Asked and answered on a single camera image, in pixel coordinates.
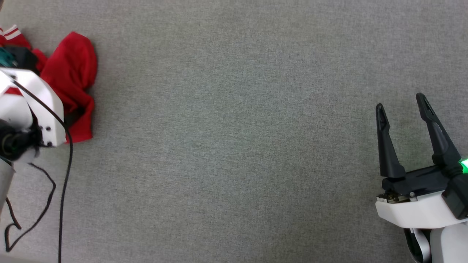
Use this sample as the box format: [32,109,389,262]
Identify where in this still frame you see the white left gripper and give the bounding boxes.
[0,68,67,162]

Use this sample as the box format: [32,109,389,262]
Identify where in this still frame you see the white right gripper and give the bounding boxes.
[375,93,468,230]

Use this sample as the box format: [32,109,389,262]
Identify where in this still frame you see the red white short-sleeve garment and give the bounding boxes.
[0,24,98,144]

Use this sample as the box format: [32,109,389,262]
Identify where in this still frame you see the teal cable connector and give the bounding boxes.
[0,47,18,68]

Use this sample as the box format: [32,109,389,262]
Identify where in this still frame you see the looping thin black cable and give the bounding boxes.
[4,163,57,253]

